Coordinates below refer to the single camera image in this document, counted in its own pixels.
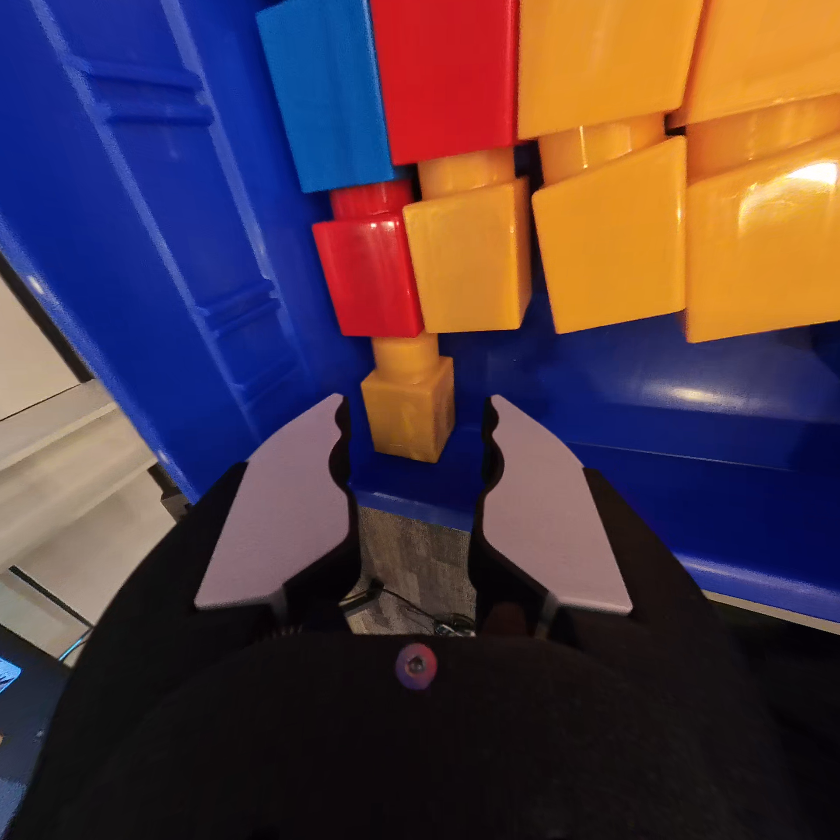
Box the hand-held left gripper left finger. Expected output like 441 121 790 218
193 393 362 624

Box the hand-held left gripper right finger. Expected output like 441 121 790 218
469 394 635 634

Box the blue plastic bin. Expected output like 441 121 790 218
0 0 840 624

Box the group of yellow blocks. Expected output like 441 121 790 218
402 0 840 344

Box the large black monitor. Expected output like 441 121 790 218
0 622 74 815

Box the black cable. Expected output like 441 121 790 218
338 577 476 637

